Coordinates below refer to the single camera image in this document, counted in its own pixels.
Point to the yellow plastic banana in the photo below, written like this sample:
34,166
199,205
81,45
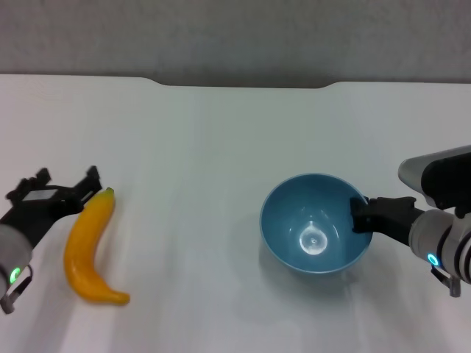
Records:
82,250

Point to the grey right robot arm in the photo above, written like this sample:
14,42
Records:
449,235

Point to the blue plastic bowl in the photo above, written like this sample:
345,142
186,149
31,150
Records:
294,220

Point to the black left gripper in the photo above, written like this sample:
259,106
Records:
37,211

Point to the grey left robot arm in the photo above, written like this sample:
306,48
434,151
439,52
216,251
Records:
13,250

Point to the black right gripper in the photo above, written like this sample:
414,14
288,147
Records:
392,217

